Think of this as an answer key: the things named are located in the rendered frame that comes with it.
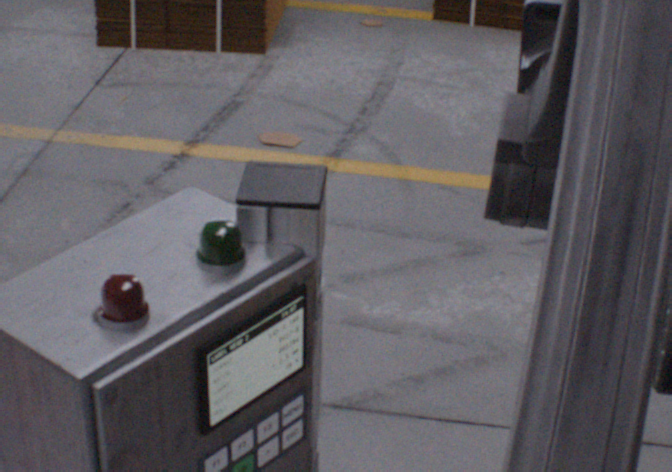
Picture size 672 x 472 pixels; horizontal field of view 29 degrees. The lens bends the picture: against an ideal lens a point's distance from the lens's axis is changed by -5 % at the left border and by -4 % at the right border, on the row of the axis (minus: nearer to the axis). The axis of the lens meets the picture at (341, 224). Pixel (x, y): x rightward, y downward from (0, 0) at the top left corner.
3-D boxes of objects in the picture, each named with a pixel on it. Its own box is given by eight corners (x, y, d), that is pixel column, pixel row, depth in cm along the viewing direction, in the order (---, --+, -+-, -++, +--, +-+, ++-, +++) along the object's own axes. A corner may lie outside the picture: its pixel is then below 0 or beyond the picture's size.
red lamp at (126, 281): (87, 317, 64) (84, 277, 63) (125, 295, 66) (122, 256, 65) (122, 337, 63) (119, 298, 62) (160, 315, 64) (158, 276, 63)
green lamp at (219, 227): (185, 261, 69) (184, 223, 68) (219, 242, 71) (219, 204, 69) (221, 280, 67) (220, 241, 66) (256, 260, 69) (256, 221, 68)
